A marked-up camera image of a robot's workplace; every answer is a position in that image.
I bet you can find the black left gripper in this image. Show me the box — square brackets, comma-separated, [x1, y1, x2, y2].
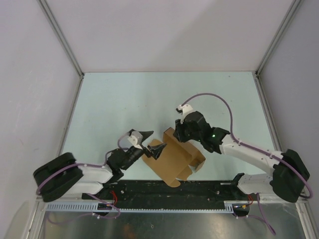
[122, 130, 166, 170]

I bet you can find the brown cardboard box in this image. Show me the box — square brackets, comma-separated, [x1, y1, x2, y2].
[142, 127, 206, 188]

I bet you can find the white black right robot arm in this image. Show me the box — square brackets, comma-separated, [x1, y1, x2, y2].
[173, 110, 310, 203]

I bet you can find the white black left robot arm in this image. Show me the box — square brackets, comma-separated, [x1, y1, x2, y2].
[33, 129, 166, 202]

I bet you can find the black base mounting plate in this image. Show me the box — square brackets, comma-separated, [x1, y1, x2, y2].
[95, 180, 257, 201]

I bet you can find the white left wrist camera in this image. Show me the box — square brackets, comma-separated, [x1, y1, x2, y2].
[128, 130, 143, 149]

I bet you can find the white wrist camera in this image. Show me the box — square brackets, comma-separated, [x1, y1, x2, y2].
[128, 130, 143, 149]
[176, 104, 194, 124]

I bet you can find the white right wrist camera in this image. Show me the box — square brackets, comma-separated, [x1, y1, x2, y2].
[176, 104, 194, 124]

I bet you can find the grey slotted cable duct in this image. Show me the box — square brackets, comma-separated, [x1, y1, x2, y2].
[44, 200, 248, 214]

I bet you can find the aluminium front rail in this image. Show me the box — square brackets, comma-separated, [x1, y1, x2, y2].
[38, 182, 301, 203]

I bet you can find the aluminium frame post right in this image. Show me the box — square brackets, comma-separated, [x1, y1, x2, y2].
[255, 0, 304, 77]

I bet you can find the aluminium frame post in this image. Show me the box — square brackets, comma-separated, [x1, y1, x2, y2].
[255, 0, 304, 77]
[37, 0, 84, 79]

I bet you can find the aluminium frame post left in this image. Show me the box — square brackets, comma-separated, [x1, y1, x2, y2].
[37, 0, 84, 79]

